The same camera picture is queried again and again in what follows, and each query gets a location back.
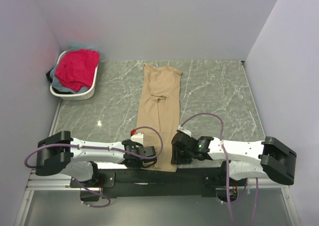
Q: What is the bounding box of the beige t shirt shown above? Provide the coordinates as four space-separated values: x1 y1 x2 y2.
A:
137 64 182 172

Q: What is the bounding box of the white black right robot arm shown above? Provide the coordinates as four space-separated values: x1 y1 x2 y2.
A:
171 131 297 186

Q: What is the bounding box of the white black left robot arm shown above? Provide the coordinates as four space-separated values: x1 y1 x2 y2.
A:
35 131 157 187

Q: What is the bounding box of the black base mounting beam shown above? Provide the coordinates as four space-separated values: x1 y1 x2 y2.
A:
69 166 250 202

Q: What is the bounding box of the white perforated laundry basket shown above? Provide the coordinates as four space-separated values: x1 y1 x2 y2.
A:
49 65 98 101

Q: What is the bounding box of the grey blue t shirt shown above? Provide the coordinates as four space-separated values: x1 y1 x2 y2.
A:
50 44 99 94

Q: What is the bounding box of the red t shirt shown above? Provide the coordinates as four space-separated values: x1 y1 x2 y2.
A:
54 49 100 92

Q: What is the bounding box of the black garment in basket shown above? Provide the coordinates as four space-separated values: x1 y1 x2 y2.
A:
46 68 72 95

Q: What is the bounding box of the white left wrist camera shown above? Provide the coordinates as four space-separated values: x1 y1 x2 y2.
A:
130 129 144 145

